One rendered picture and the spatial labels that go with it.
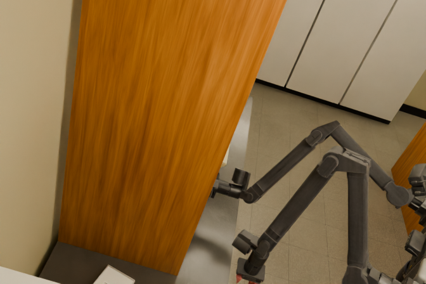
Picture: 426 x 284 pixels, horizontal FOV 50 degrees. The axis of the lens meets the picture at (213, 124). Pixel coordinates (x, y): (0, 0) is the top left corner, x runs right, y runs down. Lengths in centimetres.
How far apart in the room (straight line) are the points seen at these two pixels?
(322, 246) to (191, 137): 238
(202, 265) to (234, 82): 95
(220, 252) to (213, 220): 17
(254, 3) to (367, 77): 389
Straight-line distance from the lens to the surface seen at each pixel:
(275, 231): 154
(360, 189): 141
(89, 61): 133
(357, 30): 472
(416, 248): 169
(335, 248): 367
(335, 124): 191
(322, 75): 491
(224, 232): 209
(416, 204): 191
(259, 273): 171
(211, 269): 196
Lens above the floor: 251
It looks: 37 degrees down
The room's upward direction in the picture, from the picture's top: 20 degrees clockwise
